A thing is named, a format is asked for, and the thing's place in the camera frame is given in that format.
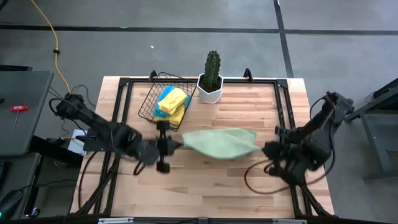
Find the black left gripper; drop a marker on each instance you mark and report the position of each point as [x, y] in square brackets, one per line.
[163, 126]

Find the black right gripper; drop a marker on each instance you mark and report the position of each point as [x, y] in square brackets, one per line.
[276, 151]

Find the yellow microfiber towel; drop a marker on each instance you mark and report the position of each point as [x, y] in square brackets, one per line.
[172, 99]
[177, 118]

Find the light green microfiber towel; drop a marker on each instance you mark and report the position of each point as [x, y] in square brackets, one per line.
[220, 143]

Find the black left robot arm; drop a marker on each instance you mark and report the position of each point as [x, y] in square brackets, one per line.
[93, 123]

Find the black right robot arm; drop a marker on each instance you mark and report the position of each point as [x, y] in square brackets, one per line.
[323, 130]

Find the white plant pot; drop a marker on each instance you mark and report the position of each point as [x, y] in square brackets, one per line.
[209, 97]

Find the green cactus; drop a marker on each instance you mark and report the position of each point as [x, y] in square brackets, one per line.
[212, 70]

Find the white paper sheet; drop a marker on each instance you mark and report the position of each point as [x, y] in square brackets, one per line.
[74, 147]

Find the dark metal side stand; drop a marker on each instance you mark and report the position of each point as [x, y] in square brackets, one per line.
[373, 137]

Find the gray side table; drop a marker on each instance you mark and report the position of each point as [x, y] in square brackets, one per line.
[21, 112]

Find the black rounded floor object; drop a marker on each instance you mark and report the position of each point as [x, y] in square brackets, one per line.
[9, 203]

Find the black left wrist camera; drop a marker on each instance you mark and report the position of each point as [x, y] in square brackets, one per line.
[149, 154]

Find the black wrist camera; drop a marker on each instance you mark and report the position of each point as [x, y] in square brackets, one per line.
[297, 172]
[149, 154]

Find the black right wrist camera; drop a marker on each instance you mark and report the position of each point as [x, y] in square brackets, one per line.
[297, 172]

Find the silver frame bracket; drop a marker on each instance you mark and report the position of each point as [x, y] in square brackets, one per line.
[289, 221]
[115, 220]

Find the black table frame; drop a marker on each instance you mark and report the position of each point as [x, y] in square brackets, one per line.
[130, 81]

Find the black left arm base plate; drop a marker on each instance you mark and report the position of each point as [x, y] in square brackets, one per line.
[88, 145]

